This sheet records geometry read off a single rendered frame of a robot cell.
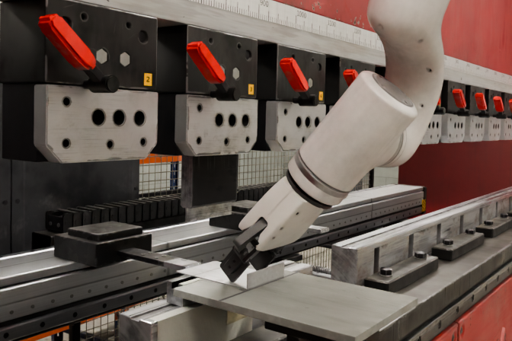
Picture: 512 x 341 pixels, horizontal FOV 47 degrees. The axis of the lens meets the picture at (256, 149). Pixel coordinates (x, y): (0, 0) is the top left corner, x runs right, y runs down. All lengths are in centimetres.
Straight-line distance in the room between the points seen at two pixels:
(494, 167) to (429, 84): 213
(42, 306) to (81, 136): 42
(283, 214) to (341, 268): 52
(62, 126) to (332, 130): 30
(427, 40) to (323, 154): 18
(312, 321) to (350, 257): 55
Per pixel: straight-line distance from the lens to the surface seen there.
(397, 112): 68
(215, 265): 91
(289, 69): 87
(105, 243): 97
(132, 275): 110
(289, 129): 92
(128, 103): 67
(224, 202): 86
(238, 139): 82
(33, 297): 98
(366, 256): 126
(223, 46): 80
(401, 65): 77
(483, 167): 289
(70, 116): 62
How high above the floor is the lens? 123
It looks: 3 degrees down
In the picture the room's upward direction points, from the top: 2 degrees clockwise
